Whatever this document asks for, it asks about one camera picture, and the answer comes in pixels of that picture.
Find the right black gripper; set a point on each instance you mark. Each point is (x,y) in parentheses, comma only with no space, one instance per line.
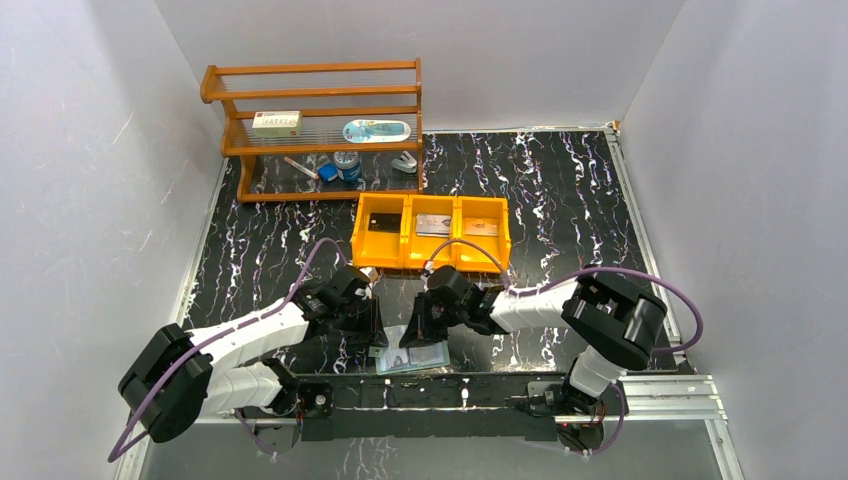
(427,318)

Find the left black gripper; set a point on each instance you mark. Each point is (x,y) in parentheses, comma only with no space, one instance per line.
(366,318)

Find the green card holder wallet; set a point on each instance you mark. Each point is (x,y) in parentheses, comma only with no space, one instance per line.
(394,359)

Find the yellow three-compartment bin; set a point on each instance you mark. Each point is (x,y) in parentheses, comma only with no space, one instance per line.
(408,250)

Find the orange wooden shelf rack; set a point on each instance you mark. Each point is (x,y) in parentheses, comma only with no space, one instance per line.
(328,95)

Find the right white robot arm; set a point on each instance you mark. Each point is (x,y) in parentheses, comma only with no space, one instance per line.
(619,321)

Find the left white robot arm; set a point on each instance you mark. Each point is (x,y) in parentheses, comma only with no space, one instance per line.
(182,375)

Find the bronze card in bin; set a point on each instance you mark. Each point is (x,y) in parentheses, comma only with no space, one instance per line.
(480,227)

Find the black VIP card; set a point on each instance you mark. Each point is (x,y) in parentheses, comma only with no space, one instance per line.
(384,222)

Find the small blue block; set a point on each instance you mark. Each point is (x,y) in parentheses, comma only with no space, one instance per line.
(327,172)

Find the blue white jar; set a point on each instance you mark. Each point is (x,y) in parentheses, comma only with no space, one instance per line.
(348,165)

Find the white marker pen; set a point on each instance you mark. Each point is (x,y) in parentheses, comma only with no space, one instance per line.
(301,168)

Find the blue blister pack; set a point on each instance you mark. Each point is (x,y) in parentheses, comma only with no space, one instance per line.
(361,131)

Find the white red box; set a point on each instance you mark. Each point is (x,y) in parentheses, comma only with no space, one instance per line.
(277,124)

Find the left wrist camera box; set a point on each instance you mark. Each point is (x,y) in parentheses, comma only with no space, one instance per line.
(372,273)

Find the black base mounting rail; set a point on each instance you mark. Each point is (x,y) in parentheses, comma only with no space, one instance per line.
(530,406)

